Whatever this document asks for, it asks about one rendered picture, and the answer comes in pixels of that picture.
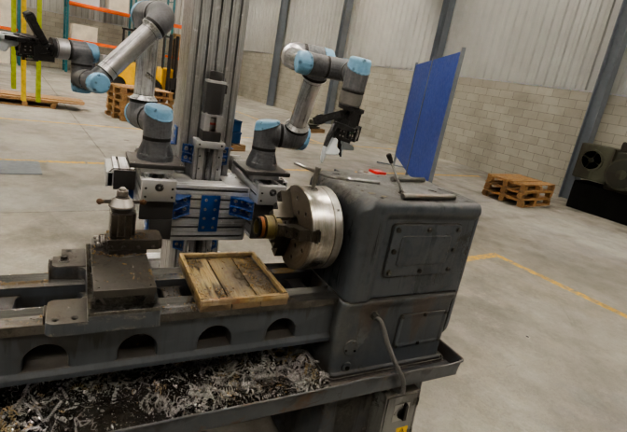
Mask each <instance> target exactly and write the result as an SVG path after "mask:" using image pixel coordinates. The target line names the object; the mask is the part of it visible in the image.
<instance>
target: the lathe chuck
mask: <svg viewBox="0 0 627 432"><path fill-rule="evenodd" d="M311 187H312V186H311V185H291V186H290V192H291V200H292V206H293V214H294V215H295V216H296V217H297V219H295V220H292V219H290V220H282V221H283V224H299V225H301V226H302V227H304V228H306V229H308V230H311V231H316V230H318V231H320V233H319V241H318V242H317V244H315V243H314V242H312V243H311V242H310V241H303V242H299V241H297V240H295V239H291V240H290V242H289V244H288V247H287V249H286V252H285V254H284V257H283V261H284V263H285V264H286V266H287V267H288V268H290V269H292V270H306V269H318V268H320V267H322V266H323V265H324V264H325V263H326V262H327V260H328V258H329V256H330V254H331V251H332V248H333V245H334V240H335V229H336V225H335V215H334V210H333V206H332V202H331V200H330V198H329V196H328V195H327V193H326V192H325V190H324V189H323V188H321V187H319V186H315V188H316V189H317V190H311V189H309V188H311ZM313 262H318V264H317V265H315V266H310V264H311V263H313Z"/></svg>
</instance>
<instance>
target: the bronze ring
mask: <svg viewBox="0 0 627 432"><path fill-rule="evenodd" d="M278 224H283V221H282V219H281V218H276V216H275V215H274V214H270V215H269V216H256V217H255V218H254V221H253V233H254V235H255V237H258V238H261V237H262V238H263V239H271V240H274V239H275V237H276V235H277V231H278Z"/></svg>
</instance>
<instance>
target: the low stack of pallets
mask: <svg viewBox="0 0 627 432"><path fill-rule="evenodd" d="M495 178H497V179H495ZM485 181H486V183H485V185H484V189H483V190H482V195H485V196H499V197H498V200H499V201H501V202H503V201H517V204H516V205H517V206H518V207H521V208H524V207H535V206H545V205H550V198H551V197H552V194H553V191H554V189H555V185H554V184H551V183H548V182H543V181H540V180H537V179H534V178H531V177H528V176H524V175H521V174H488V177H487V179H486V180H485ZM492 185H493V186H494V187H492ZM542 186H548V188H547V189H544V188H543V187H542ZM489 192H492V193H489ZM540 193H545V196H541V195H539V194H540ZM541 200H543V203H536V201H541ZM524 201H529V203H530V204H525V202H524Z"/></svg>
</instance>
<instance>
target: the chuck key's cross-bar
mask: <svg viewBox="0 0 627 432"><path fill-rule="evenodd" d="M293 163H294V164H295V165H297V166H299V167H301V168H303V169H306V170H308V171H311V172H313V173H314V169H313V168H310V167H308V166H305V165H303V164H301V163H298V162H296V161H294V162H293ZM319 175H322V176H323V177H325V178H330V179H338V180H345V181H353V182H361V183H369V184H376V185H380V184H381V181H375V180H368V179H359V178H352V177H343V176H335V175H328V174H324V173H321V172H319Z"/></svg>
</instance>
